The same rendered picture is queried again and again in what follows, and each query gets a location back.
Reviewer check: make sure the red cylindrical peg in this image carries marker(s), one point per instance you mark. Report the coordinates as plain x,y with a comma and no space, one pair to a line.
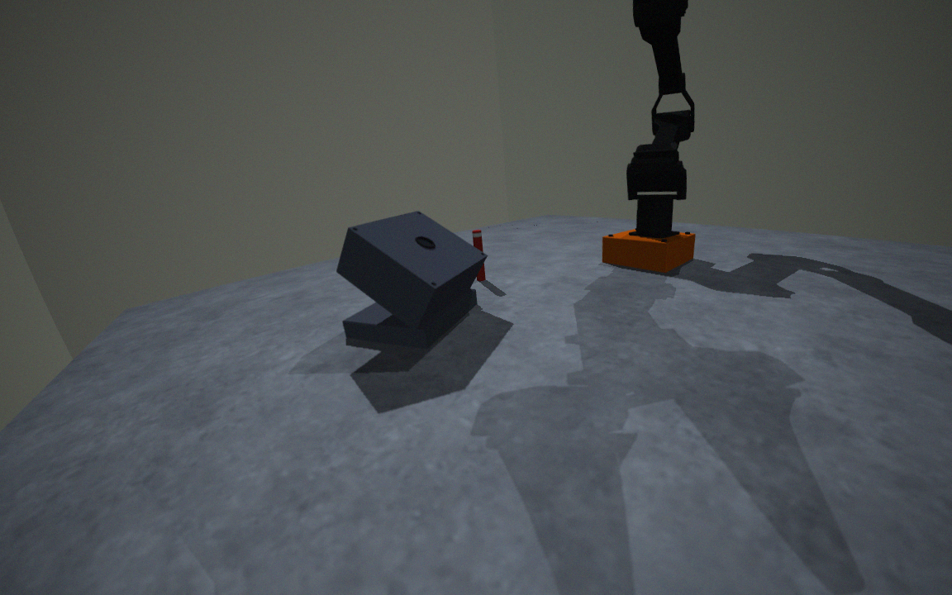
477,238

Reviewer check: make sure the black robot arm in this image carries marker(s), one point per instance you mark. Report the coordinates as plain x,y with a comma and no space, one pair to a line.
656,167

